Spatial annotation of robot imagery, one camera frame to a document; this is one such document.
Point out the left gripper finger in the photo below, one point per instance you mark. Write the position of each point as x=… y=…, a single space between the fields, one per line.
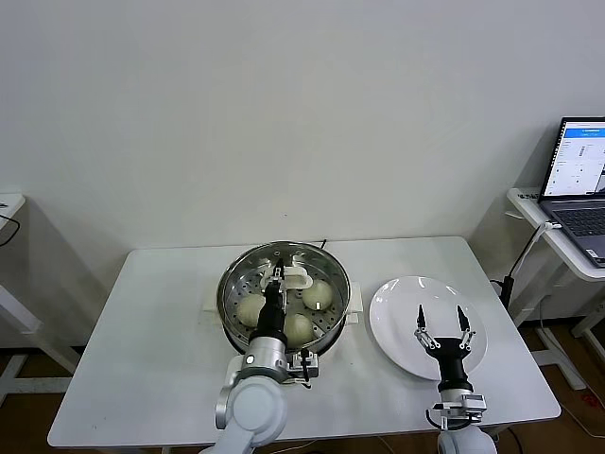
x=284 y=291
x=275 y=273

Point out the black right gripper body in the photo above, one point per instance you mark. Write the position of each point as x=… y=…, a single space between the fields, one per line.
x=449 y=357

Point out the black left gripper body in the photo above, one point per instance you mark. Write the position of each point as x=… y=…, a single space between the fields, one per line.
x=271 y=314

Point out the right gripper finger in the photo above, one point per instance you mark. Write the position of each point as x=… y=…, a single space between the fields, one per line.
x=465 y=328
x=423 y=331

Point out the white steamed baozi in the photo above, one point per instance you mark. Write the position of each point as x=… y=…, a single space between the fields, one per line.
x=300 y=331
x=317 y=295
x=249 y=309

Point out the round glass pot lid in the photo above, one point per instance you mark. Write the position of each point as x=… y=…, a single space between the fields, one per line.
x=246 y=274

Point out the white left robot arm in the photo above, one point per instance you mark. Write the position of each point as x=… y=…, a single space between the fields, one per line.
x=255 y=411

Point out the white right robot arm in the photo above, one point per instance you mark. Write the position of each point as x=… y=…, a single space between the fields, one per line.
x=465 y=442

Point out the stainless steel steamer basket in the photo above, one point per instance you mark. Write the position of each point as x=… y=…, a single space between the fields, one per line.
x=333 y=337

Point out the round white plate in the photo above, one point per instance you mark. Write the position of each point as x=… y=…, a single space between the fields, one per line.
x=402 y=307

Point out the black upright stand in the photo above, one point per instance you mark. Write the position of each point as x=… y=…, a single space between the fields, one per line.
x=509 y=288

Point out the white laptop side table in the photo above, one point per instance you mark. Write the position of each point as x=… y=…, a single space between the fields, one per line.
x=529 y=208

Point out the small red floor object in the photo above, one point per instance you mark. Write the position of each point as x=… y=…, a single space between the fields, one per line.
x=590 y=401

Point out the grey open laptop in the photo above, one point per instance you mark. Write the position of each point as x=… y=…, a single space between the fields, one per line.
x=576 y=222

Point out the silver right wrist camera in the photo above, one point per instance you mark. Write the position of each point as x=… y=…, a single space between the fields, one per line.
x=472 y=402

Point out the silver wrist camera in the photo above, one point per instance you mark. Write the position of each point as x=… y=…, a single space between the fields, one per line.
x=302 y=364
x=472 y=402

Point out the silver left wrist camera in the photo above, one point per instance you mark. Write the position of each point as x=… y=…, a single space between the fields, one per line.
x=302 y=364

